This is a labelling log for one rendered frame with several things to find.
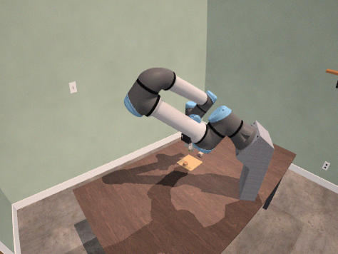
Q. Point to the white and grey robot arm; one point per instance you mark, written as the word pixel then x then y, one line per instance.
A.
pixel 144 99

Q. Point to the peach mat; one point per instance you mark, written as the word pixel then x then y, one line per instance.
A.
pixel 192 162

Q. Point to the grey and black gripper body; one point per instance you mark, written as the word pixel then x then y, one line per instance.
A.
pixel 186 138

